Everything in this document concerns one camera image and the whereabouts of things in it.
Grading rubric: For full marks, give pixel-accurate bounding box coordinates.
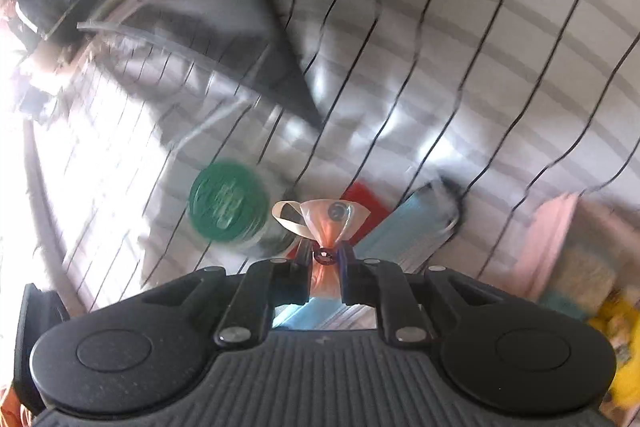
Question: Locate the blue face mask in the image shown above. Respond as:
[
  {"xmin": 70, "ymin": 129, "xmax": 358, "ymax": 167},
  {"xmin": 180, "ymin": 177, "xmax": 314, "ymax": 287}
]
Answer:
[{"xmin": 272, "ymin": 181, "xmax": 463, "ymax": 330}]

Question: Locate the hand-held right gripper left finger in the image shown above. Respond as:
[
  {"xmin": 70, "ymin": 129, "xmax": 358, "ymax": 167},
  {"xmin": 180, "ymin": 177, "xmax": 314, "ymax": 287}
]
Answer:
[{"xmin": 142, "ymin": 243, "xmax": 314, "ymax": 351}]

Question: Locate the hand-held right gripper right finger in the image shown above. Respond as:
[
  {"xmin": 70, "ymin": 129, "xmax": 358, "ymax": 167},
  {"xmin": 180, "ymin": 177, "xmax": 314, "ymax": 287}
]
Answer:
[{"xmin": 339, "ymin": 243, "xmax": 502, "ymax": 349}]

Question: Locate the black computer monitor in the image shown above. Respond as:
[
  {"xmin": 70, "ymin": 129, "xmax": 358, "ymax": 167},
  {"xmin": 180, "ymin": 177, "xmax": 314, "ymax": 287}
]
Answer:
[{"xmin": 77, "ymin": 0, "xmax": 326, "ymax": 130}]

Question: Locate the pink cardboard box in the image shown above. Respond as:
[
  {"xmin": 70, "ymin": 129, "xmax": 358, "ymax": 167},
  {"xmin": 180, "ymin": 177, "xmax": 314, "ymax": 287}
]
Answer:
[{"xmin": 520, "ymin": 192, "xmax": 640, "ymax": 323}]

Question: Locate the red packet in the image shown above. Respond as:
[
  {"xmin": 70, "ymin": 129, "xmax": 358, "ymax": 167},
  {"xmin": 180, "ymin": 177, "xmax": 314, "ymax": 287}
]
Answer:
[{"xmin": 341, "ymin": 181, "xmax": 393, "ymax": 238}]

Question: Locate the yellow silicone bowl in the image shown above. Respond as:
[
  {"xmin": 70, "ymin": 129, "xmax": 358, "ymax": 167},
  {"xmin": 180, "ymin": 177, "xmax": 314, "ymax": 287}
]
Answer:
[{"xmin": 587, "ymin": 289, "xmax": 640, "ymax": 408}]

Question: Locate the green lid glass jar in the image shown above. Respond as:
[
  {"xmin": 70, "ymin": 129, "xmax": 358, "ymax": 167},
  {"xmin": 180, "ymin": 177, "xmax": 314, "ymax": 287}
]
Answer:
[{"xmin": 187, "ymin": 159, "xmax": 301, "ymax": 258}]

